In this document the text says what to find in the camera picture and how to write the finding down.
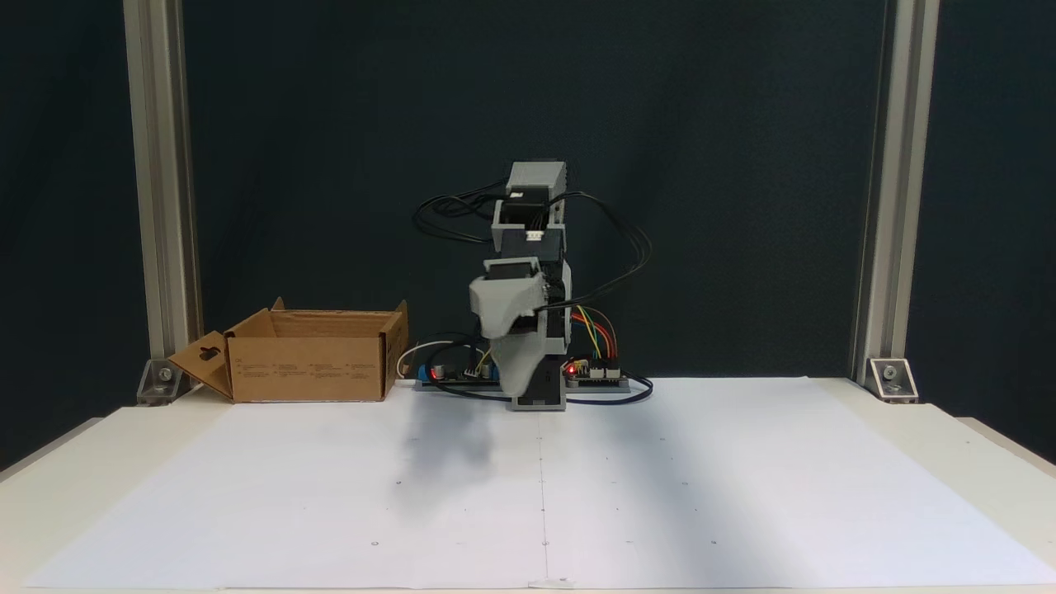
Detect aluminium profile post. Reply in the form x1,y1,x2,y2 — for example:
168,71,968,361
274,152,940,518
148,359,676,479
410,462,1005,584
849,0,941,389
123,0,204,389

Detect circuit board with red LED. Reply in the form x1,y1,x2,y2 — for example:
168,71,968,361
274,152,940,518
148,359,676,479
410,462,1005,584
564,357,633,394

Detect metal corner bracket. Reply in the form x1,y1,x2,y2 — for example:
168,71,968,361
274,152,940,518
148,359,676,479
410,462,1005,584
135,356,193,407
867,356,920,404

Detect circuit board with blue parts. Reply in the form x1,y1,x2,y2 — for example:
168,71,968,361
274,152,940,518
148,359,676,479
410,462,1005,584
414,355,506,394

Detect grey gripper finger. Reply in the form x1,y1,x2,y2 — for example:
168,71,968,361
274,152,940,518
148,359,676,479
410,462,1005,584
493,317,546,398

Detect white cable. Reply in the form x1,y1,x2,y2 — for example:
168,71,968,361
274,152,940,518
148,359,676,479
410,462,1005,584
395,339,464,380

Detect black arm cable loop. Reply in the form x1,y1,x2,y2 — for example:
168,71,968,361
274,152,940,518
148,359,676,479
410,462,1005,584
535,190,654,316
412,180,509,246

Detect open brown cardboard box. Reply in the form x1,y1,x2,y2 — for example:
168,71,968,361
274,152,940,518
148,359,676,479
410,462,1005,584
168,297,411,405

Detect large white paper sheet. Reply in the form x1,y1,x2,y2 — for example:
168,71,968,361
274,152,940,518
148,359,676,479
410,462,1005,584
23,376,1056,592

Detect coloured jumper wires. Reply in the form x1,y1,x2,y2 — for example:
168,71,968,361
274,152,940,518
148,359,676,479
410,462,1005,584
571,302,620,369

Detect black cable on table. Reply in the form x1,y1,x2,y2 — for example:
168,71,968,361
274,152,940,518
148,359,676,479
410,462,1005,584
427,374,655,406

